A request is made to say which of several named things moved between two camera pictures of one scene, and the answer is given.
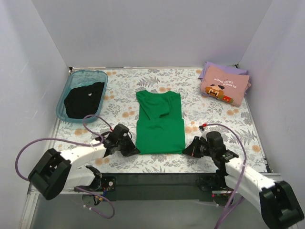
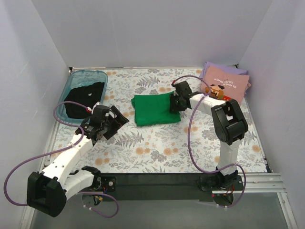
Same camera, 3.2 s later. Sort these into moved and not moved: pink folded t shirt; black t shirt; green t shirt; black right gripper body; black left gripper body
Moved: green t shirt; black left gripper body; black right gripper body
Not moved: pink folded t shirt; black t shirt
